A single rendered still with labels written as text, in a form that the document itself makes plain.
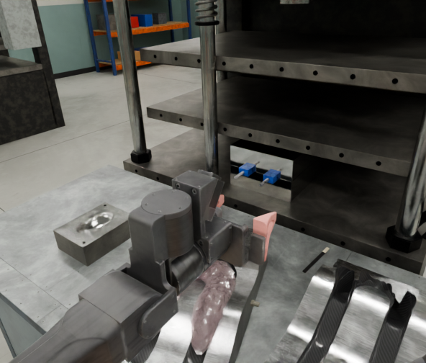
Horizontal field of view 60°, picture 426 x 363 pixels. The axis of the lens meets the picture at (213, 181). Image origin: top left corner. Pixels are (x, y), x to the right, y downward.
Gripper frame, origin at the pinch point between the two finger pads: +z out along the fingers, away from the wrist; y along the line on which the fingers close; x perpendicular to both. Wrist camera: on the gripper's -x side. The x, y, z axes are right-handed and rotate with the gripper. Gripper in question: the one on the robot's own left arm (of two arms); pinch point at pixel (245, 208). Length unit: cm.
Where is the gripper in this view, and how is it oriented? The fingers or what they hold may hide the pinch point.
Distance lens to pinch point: 58.5
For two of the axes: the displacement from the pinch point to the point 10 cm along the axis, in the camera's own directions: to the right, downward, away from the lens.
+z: 5.9, -3.8, 7.2
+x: 0.2, 8.9, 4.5
